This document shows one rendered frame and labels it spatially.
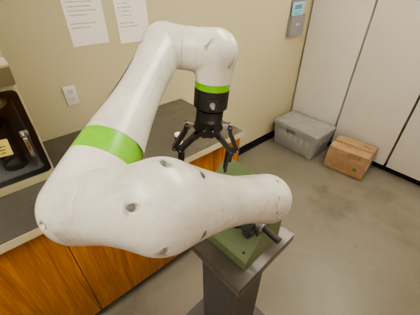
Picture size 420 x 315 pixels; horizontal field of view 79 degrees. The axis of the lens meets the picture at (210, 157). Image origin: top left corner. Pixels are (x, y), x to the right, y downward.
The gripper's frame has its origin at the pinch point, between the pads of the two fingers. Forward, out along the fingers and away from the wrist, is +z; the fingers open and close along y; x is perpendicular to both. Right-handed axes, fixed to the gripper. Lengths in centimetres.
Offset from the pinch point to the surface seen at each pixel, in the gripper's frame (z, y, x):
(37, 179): 37, -75, 34
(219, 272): 31.4, 6.9, -17.2
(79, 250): 64, -55, 14
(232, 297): 54, 15, -14
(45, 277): 70, -67, 5
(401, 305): 113, 139, 5
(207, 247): 31.5, 3.3, -7.3
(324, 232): 114, 115, 65
